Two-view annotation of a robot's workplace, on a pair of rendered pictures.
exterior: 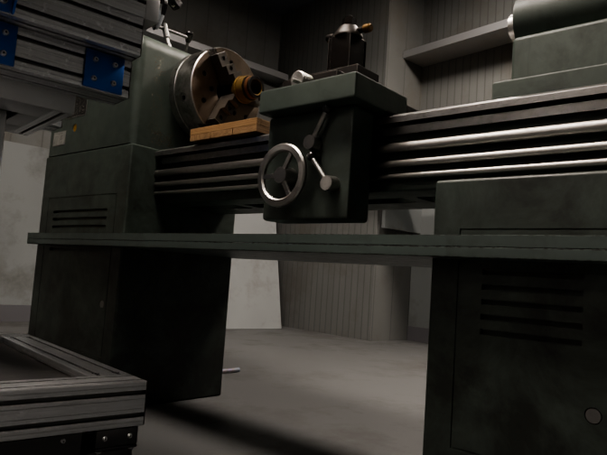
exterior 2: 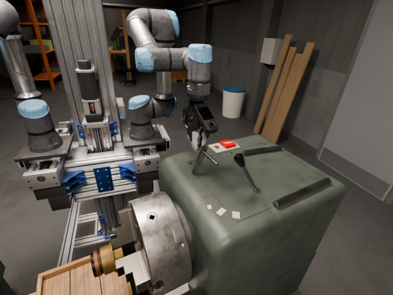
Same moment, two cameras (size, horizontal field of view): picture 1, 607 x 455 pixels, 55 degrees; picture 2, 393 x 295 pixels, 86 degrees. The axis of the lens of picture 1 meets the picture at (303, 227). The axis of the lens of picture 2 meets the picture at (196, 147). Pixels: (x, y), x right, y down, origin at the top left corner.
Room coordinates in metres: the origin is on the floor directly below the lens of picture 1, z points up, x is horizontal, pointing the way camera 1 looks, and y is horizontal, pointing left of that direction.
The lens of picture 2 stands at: (2.31, -0.07, 1.73)
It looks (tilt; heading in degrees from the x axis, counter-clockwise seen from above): 29 degrees down; 110
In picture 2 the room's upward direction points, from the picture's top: 3 degrees clockwise
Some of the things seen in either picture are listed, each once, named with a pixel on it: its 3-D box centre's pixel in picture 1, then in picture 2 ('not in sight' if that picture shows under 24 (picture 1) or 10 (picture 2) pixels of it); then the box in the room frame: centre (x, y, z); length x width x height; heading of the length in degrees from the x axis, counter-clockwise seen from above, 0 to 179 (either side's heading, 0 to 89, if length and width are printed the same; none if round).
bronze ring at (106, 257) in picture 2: (247, 88); (108, 259); (1.93, 0.22, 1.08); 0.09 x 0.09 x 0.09; 49
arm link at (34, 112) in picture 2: not in sight; (36, 115); (1.24, 0.57, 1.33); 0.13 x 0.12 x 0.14; 152
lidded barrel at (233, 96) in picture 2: not in sight; (233, 102); (1.44, 4.66, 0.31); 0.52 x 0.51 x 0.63; 41
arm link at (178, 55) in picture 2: not in sight; (184, 59); (1.99, 0.66, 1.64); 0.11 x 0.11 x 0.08; 43
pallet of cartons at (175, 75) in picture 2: not in sight; (178, 73); (-1.36, 7.66, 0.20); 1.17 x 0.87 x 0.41; 131
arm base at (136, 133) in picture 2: not in sight; (141, 127); (1.62, 0.88, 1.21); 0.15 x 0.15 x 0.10
